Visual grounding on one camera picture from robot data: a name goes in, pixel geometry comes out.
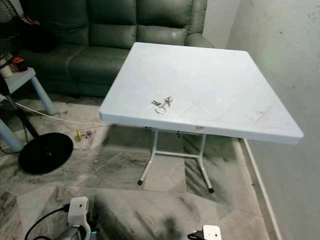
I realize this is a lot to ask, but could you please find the black standing fan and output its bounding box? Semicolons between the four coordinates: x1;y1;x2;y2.
0;0;75;176

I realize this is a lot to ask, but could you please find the small yellow toy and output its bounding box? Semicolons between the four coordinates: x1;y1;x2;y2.
76;129;94;141

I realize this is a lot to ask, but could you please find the light blue side table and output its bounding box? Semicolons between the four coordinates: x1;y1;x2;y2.
0;67;57;154

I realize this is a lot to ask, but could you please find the green leather sofa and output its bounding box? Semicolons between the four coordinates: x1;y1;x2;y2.
25;0;215;99

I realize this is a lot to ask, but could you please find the white folding table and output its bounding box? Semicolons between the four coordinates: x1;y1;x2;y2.
99;42;305;194

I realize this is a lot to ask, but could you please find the orange and black device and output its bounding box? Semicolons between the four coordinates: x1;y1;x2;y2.
11;56;29;73

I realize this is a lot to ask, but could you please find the black bag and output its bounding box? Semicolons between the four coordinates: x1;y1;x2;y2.
25;22;57;54

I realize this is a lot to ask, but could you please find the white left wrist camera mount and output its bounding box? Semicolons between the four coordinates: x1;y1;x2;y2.
68;196;91;227

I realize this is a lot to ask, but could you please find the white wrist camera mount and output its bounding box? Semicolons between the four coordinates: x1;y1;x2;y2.
68;196;91;227
201;225;223;240

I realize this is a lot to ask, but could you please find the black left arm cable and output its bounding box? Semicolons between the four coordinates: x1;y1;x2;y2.
24;204;70;240

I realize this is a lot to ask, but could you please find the white floor cable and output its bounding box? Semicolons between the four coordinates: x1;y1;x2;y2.
15;102;112;127

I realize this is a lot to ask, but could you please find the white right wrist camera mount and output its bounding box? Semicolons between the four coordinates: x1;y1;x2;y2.
201;225;223;240

